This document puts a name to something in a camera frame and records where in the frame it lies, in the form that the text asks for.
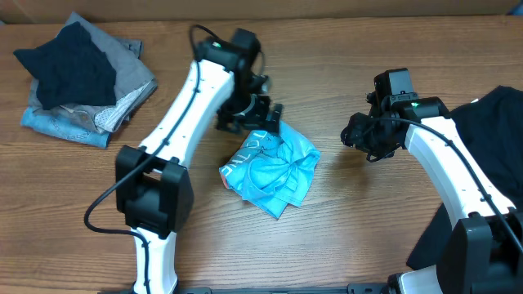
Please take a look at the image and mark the blue denim folded jeans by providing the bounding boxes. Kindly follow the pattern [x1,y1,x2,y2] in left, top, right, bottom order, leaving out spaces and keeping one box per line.
[20,107,111,149]

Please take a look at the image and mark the dark teal folded garment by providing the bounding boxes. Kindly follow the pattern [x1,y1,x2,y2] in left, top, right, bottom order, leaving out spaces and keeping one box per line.
[14,22,116,110]

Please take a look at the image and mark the black t-shirt pile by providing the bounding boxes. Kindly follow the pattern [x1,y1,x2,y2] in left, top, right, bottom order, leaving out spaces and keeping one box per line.
[406,86,522,270]

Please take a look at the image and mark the light blue t-shirt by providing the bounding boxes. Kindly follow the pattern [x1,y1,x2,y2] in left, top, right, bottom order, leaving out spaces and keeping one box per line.
[219,122,320,219]

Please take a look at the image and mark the grey folded shorts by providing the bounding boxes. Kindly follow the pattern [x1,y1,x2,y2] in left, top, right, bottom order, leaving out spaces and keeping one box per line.
[29,12,157,133]

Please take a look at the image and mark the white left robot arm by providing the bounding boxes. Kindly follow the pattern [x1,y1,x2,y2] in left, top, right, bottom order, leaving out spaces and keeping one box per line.
[115,29,283,293]

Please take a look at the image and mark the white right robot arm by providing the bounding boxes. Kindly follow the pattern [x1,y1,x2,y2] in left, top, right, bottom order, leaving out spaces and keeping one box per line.
[341,68,522,294]

